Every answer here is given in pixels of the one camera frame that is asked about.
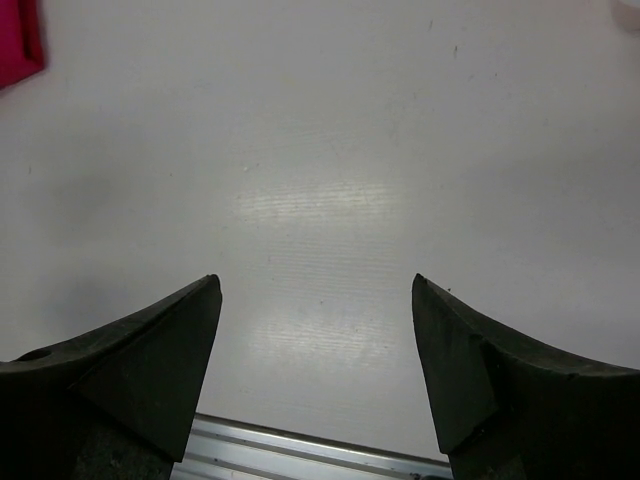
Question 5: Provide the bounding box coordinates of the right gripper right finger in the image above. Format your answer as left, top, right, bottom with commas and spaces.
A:
412, 276, 639, 479

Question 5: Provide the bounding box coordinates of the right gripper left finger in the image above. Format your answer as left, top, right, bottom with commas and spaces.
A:
1, 275, 222, 479

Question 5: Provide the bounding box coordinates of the red t-shirt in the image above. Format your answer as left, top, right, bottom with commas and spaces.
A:
0, 0, 46, 89

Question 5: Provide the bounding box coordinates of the aluminium table frame rail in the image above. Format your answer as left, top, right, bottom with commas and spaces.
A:
171, 414, 453, 479

